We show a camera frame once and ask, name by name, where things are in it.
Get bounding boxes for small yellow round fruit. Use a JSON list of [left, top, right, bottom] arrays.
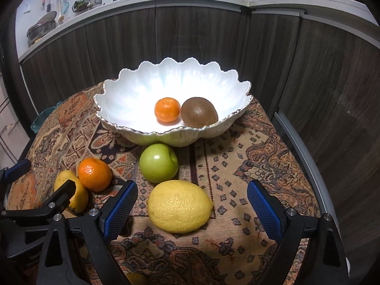
[[126, 273, 147, 285]]

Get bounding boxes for stacked pots with lid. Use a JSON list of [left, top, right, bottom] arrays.
[[26, 11, 57, 47]]

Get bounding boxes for yellow mango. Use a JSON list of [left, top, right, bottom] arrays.
[[54, 170, 88, 214]]

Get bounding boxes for large orange mandarin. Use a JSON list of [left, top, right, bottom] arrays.
[[155, 97, 180, 124]]

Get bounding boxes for white scalloped fruit bowl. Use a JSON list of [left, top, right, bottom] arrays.
[[93, 57, 253, 147]]

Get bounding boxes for green apple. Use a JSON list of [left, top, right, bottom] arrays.
[[138, 143, 179, 183]]

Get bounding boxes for wire sponge rack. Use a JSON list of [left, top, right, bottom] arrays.
[[71, 0, 102, 13]]

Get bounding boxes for yellow lemon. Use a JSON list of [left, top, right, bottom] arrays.
[[147, 180, 213, 234]]

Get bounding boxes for small orange mandarin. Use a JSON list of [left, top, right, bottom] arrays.
[[77, 158, 112, 192]]

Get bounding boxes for brown kiwi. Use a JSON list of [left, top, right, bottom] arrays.
[[180, 97, 218, 128]]

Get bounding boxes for patterned woven tablecloth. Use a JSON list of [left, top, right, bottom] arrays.
[[7, 85, 319, 284]]

